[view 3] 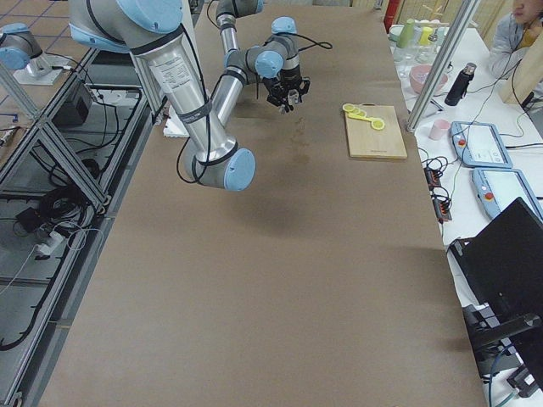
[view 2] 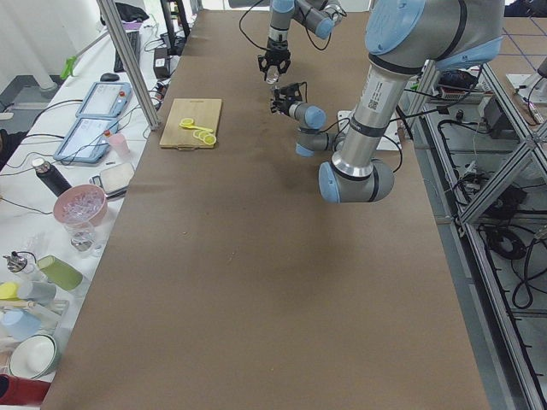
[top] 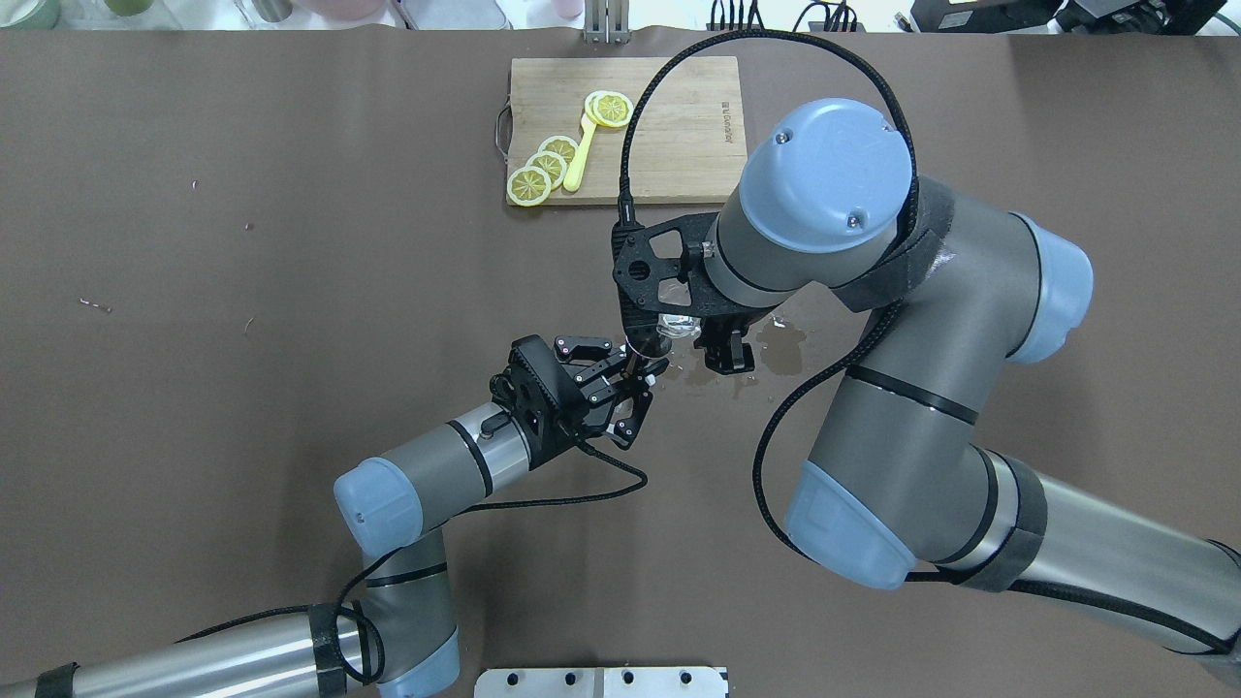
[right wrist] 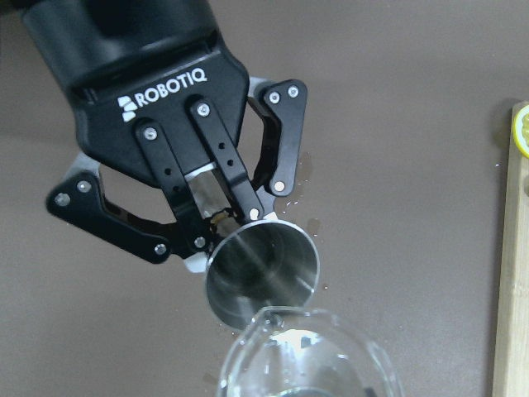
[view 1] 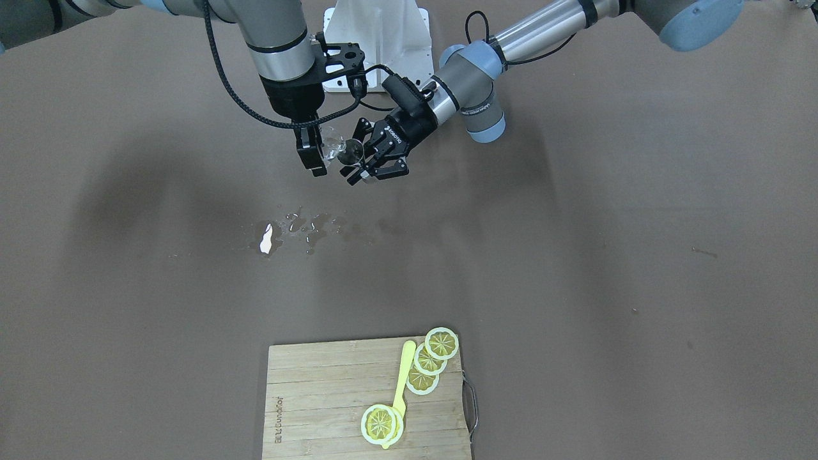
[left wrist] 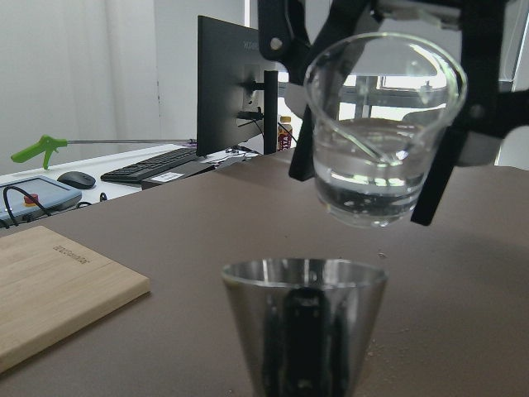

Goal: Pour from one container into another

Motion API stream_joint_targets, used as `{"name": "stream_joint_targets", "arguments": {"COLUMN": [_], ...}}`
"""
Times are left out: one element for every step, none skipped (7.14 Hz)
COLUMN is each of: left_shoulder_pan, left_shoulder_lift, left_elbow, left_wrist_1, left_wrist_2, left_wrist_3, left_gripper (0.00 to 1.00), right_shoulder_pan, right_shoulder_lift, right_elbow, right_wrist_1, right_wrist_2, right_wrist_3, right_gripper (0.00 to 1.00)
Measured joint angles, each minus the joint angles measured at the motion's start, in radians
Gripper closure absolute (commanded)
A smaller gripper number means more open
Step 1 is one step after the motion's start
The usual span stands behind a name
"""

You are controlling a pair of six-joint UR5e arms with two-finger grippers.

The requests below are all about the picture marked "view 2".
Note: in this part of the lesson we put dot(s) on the glass oil dispenser bottle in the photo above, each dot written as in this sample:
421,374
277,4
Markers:
20,262

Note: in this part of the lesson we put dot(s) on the light blue cup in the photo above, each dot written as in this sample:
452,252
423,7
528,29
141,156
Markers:
20,324

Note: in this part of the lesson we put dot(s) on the clear glass cup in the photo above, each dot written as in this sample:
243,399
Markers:
272,75

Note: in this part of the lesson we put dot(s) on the lemon slice on knife end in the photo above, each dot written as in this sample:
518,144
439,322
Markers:
187,123

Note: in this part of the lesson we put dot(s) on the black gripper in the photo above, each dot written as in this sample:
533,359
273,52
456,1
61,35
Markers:
274,55
283,106

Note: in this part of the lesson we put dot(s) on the red thermos bottle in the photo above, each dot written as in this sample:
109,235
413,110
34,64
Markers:
17,391

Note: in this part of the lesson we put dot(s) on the teach pendant tablet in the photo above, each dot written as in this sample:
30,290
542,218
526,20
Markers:
86,141
105,100

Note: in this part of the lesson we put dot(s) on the green tumbler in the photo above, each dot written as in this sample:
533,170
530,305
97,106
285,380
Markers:
60,272

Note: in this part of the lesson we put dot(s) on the white green rimmed bowl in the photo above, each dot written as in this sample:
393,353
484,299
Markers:
34,358

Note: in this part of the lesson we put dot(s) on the aluminium frame post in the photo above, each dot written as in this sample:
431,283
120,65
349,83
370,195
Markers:
112,18

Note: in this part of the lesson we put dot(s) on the black power adapter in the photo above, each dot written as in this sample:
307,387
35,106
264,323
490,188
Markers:
161,64

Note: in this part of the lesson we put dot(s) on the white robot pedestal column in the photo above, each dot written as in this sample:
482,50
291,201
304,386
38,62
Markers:
389,142

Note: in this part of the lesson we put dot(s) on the pink plastic cup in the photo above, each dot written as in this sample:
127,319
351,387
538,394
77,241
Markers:
118,144

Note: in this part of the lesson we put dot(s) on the kitchen scale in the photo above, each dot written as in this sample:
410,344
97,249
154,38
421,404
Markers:
114,180

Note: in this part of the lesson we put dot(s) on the yellow lidded grey cup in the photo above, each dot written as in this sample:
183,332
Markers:
40,292

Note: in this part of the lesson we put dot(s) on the upper teach pendant tablet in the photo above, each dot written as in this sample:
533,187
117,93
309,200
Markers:
105,100

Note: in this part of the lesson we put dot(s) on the black thermos bottle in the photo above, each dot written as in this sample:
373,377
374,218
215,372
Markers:
50,176

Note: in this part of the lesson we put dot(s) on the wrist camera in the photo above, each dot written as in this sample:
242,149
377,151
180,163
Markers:
293,90

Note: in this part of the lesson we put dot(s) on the black computer mouse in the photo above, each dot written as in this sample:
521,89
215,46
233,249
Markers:
109,77

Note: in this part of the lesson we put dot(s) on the pink bowl with ice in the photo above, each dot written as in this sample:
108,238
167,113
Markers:
81,204

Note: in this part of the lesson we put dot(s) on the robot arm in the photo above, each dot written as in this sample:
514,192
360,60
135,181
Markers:
316,17
400,37

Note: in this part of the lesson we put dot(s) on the yellow plastic knife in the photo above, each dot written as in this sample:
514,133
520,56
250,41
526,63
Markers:
202,128

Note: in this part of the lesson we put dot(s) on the wine glass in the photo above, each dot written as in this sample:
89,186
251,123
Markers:
84,238

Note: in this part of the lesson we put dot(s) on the lower teach pendant tablet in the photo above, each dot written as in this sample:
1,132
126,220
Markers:
86,141

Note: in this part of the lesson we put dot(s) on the bamboo cutting board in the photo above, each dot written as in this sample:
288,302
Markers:
205,112

